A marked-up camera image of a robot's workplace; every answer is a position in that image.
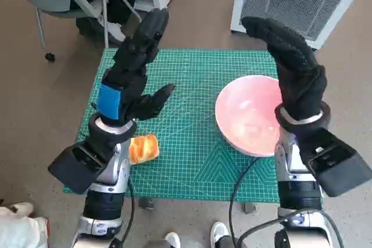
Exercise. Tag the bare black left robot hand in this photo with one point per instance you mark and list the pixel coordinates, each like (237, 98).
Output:
(128, 85)

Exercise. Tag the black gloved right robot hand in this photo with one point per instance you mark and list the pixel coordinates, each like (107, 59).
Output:
(299, 79)

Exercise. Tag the pink bowl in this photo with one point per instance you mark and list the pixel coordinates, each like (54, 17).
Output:
(247, 108)

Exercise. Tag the striped orange bread loaf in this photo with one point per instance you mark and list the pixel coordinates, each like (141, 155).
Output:
(145, 149)

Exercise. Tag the large white grille cabinet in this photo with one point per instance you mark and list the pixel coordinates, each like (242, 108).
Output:
(290, 4)

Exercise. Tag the green cutting mat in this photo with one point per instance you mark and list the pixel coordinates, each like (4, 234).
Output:
(189, 158)

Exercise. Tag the grey table caster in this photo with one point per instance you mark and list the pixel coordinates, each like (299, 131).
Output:
(146, 203)
(250, 207)

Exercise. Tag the person's white shoe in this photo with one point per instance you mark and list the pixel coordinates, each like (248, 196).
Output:
(218, 232)
(173, 240)

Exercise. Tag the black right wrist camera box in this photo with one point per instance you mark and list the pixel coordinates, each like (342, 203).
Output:
(340, 169)

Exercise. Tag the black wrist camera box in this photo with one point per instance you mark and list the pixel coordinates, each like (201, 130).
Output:
(340, 169)
(72, 169)

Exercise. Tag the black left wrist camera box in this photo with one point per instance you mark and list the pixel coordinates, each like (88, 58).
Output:
(72, 169)

